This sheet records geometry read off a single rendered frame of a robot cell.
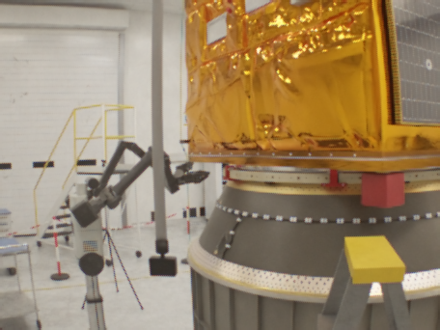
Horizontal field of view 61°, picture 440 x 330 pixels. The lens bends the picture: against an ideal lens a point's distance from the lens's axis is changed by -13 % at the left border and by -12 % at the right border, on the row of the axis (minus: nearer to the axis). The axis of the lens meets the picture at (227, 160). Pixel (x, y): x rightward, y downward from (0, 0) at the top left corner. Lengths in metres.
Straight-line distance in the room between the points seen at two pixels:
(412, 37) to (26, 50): 8.64
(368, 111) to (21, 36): 8.70
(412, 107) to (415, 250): 0.71
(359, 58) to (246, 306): 1.33
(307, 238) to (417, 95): 0.86
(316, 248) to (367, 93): 0.79
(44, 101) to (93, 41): 1.80
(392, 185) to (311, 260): 0.55
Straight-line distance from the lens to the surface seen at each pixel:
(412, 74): 1.84
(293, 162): 2.15
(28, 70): 9.55
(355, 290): 1.20
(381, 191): 1.77
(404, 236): 2.10
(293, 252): 2.07
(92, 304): 2.67
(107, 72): 9.81
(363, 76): 1.74
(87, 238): 2.49
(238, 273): 2.19
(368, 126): 1.71
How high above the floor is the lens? 1.86
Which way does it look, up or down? 2 degrees down
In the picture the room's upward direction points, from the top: 1 degrees counter-clockwise
